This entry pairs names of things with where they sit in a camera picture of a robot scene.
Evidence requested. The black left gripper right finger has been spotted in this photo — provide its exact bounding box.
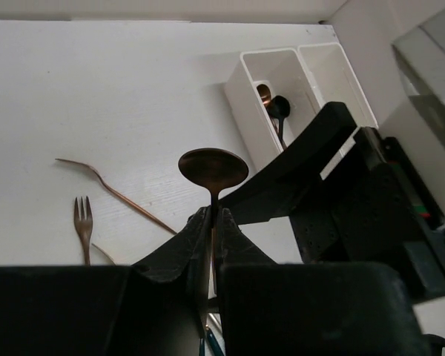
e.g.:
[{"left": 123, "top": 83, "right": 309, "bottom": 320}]
[{"left": 213, "top": 208, "right": 276, "bottom": 308}]

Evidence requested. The white container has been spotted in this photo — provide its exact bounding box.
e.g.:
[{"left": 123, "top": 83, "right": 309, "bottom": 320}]
[
  {"left": 297, "top": 42, "right": 379, "bottom": 181},
  {"left": 224, "top": 47, "right": 324, "bottom": 169}
]

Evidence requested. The black round spoon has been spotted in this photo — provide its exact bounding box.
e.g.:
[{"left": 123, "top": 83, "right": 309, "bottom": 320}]
[{"left": 266, "top": 96, "right": 291, "bottom": 149}]

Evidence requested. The silver fork green handle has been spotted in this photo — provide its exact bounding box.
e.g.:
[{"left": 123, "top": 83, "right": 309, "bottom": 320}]
[{"left": 205, "top": 313, "right": 225, "bottom": 356}]

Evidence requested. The white left container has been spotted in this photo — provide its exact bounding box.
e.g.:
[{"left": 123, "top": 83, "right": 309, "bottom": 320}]
[{"left": 224, "top": 47, "right": 324, "bottom": 169}]

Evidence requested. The brown wooden fork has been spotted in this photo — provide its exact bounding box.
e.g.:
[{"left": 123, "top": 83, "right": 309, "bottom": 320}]
[{"left": 73, "top": 197, "right": 93, "bottom": 266}]

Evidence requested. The thin copper bent fork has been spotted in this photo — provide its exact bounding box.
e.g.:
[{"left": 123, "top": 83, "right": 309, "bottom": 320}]
[{"left": 56, "top": 158, "right": 177, "bottom": 235}]

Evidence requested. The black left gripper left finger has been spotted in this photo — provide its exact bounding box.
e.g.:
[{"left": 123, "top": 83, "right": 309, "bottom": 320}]
[{"left": 132, "top": 207, "right": 211, "bottom": 355}]

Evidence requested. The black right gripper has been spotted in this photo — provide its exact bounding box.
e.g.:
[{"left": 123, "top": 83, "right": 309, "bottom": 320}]
[{"left": 220, "top": 102, "right": 445, "bottom": 303}]

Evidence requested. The small copper ridged spoon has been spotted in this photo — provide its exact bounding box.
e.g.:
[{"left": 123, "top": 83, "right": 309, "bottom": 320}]
[{"left": 178, "top": 148, "right": 249, "bottom": 292}]

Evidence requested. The copper round spoon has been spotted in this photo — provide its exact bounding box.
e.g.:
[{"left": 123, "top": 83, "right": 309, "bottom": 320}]
[{"left": 257, "top": 84, "right": 280, "bottom": 137}]

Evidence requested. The white right container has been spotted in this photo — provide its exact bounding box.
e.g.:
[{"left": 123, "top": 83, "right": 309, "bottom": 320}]
[{"left": 297, "top": 42, "right": 379, "bottom": 181}]

